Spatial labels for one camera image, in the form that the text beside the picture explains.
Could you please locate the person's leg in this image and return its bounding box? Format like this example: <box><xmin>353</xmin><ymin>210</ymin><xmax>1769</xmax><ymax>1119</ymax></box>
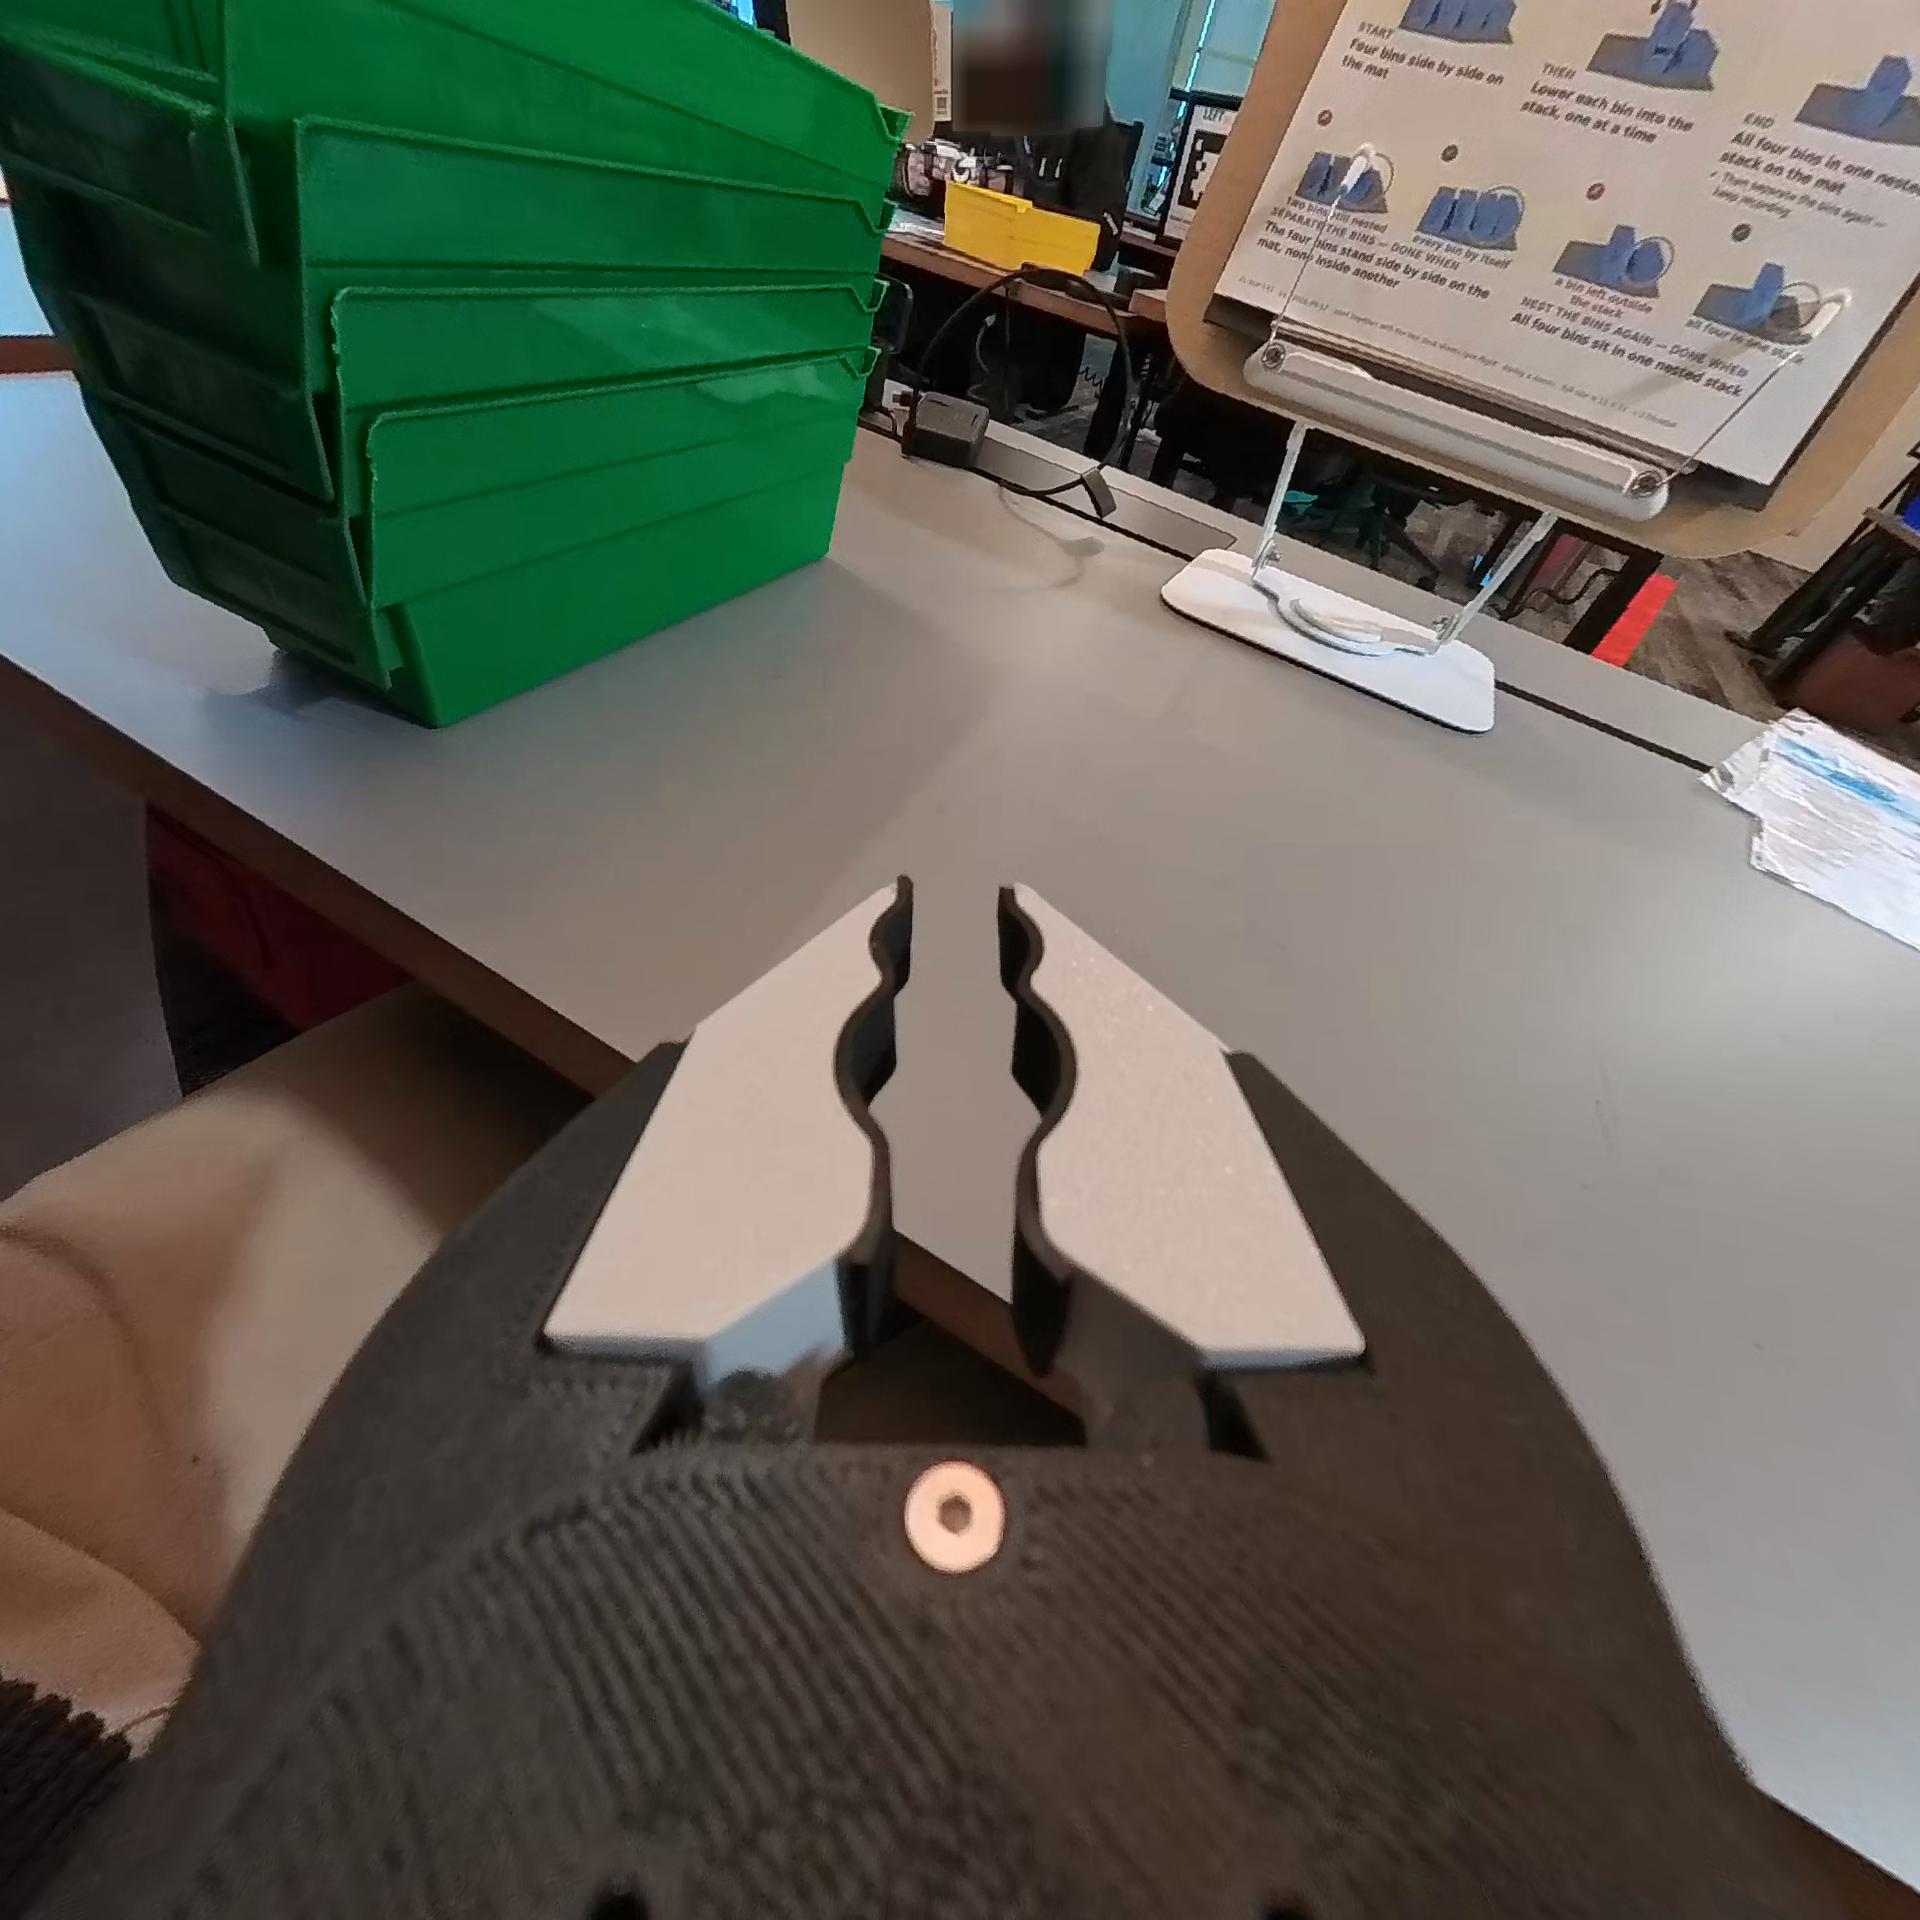
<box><xmin>0</xmin><ymin>981</ymin><xmax>593</xmax><ymax>1756</ymax></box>

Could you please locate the black cable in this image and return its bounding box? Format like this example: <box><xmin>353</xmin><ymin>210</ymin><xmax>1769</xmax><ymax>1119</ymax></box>
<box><xmin>901</xmin><ymin>264</ymin><xmax>1146</xmax><ymax>518</ymax></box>

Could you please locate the instruction sheet on stand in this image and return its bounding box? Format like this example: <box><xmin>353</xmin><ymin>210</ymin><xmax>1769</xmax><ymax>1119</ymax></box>
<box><xmin>1159</xmin><ymin>0</ymin><xmax>1920</xmax><ymax>737</ymax></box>

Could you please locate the yellow plastic bin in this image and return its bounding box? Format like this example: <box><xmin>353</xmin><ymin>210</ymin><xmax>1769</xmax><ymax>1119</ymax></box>
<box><xmin>945</xmin><ymin>176</ymin><xmax>1101</xmax><ymax>274</ymax></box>

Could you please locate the white and blue paper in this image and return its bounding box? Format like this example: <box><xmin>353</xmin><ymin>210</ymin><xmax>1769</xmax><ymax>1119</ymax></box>
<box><xmin>1703</xmin><ymin>707</ymin><xmax>1920</xmax><ymax>949</ymax></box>

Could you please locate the person's black sweater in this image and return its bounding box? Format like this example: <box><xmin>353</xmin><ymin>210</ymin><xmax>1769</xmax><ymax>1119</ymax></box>
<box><xmin>0</xmin><ymin>1680</ymin><xmax>141</xmax><ymax>1920</ymax></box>

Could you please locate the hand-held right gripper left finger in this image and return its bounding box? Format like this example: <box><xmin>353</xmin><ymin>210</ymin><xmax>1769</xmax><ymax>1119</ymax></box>
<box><xmin>544</xmin><ymin>878</ymin><xmax>917</xmax><ymax>1384</ymax></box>

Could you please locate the black and white tag sign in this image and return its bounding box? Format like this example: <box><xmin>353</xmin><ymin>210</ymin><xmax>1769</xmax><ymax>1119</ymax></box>
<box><xmin>1175</xmin><ymin>90</ymin><xmax>1239</xmax><ymax>227</ymax></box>

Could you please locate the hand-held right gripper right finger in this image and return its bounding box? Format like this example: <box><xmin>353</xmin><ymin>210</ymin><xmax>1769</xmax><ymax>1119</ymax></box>
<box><xmin>995</xmin><ymin>879</ymin><xmax>1365</xmax><ymax>1376</ymax></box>

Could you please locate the grey desk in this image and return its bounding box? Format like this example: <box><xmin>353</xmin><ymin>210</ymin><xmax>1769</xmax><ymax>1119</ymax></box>
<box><xmin>0</xmin><ymin>366</ymin><xmax>1920</xmax><ymax>1920</ymax></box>

